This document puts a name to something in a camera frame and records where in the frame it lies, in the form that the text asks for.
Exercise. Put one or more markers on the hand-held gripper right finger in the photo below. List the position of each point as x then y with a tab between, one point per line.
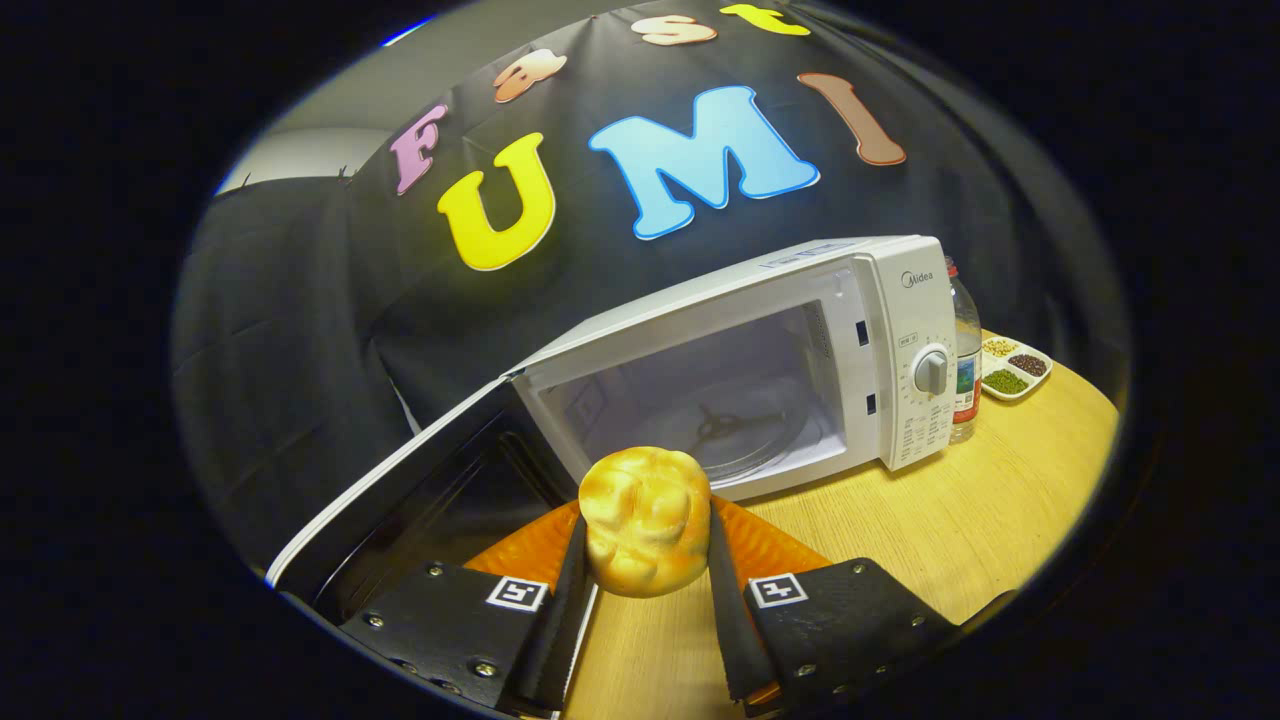
735	630

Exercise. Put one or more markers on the white microwave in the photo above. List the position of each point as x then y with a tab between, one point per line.
900	330

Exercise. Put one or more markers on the glass turntable plate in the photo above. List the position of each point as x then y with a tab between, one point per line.
760	450

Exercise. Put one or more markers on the white divided dish of beans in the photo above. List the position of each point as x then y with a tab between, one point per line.
1015	370

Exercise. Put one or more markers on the clear plastic bottle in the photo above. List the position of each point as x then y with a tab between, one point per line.
966	340

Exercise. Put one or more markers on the golden bread roll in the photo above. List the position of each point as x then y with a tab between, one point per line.
645	520

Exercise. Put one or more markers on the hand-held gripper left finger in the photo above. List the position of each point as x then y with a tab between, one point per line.
560	630

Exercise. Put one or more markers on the black backdrop cloth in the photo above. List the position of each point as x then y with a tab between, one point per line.
300	300

